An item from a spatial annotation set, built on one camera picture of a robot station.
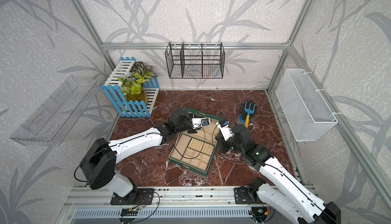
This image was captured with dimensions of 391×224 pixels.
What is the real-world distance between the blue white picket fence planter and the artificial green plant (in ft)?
0.03

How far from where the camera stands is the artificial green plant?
0.91 metres

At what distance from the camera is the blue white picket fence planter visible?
0.88 metres
